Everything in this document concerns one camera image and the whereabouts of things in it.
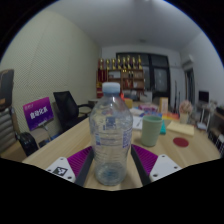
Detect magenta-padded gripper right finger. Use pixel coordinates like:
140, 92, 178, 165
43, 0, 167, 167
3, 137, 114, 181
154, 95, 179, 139
130, 143, 183, 187

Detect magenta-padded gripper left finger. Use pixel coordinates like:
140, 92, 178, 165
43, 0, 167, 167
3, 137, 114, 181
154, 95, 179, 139
45, 145, 95, 188

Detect clear plastic water bottle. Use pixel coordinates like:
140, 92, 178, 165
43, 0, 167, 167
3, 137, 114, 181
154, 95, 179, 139
88, 81, 134, 187

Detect pale green cup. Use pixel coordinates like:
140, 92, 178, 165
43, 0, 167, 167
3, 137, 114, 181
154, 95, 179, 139
140, 115, 163, 148

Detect teal book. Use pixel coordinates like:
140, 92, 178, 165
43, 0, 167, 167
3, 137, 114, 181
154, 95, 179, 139
159, 119, 167, 135

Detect white paper booklet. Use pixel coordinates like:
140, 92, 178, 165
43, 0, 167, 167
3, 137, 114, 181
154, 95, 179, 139
131, 115, 145, 131

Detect flat round red coaster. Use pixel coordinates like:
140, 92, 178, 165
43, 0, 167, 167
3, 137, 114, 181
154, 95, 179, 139
172, 136, 190, 148

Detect tan paper envelope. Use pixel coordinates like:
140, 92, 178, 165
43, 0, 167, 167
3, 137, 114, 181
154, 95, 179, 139
166, 119, 195, 137

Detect orange book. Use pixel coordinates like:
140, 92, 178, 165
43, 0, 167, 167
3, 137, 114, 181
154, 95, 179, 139
162, 112, 180, 122

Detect pink box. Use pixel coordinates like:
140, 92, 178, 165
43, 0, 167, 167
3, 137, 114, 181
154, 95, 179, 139
138, 104, 159, 113

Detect black office chair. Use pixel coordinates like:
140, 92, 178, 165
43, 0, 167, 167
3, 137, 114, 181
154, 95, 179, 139
53, 90, 94, 133

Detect small black suitcase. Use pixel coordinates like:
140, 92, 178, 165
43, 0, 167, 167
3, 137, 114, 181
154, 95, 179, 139
15, 131, 39, 158

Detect tan standing card box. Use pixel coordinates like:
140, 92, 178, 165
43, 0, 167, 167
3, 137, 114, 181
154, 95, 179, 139
158, 96, 170, 114

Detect yellow gift box red ribbon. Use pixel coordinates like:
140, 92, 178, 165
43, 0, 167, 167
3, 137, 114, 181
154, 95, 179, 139
123, 97, 134, 109

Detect purple sign board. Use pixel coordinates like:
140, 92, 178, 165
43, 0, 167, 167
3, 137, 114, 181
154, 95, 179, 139
22, 96, 55, 132

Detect brown cardboard box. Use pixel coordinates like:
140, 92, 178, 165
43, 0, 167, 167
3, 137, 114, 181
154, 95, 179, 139
0, 143, 29, 163

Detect silver ribbed suitcase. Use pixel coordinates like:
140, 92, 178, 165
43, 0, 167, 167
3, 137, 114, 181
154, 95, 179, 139
0, 106, 18, 154

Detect wooden shelf unit with trophies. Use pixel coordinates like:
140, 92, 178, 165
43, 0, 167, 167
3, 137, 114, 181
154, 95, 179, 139
96, 54, 147, 99

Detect black-framed glass door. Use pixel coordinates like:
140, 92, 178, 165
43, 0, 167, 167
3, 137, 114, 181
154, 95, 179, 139
115, 52, 172, 103

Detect black computer monitor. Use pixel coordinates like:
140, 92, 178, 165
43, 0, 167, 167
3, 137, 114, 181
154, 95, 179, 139
198, 90, 210, 104

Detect dark grey bag tan trim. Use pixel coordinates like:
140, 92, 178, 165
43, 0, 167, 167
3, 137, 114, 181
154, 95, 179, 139
0, 69, 15, 111

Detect white wall air conditioner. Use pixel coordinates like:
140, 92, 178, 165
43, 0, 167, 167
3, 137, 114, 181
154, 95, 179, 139
180, 54, 195, 70

